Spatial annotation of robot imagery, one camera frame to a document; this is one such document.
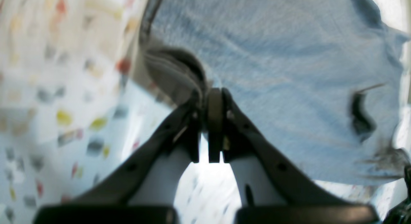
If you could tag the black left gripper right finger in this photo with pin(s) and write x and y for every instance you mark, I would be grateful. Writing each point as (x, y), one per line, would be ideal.
(272, 189)

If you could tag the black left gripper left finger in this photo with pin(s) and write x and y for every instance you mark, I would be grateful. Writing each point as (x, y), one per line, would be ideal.
(143, 188)

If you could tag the grey t-shirt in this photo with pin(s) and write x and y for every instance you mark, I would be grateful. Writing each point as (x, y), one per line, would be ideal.
(319, 78)

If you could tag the terrazzo patterned tablecloth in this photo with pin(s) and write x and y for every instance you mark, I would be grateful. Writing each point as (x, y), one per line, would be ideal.
(77, 100)

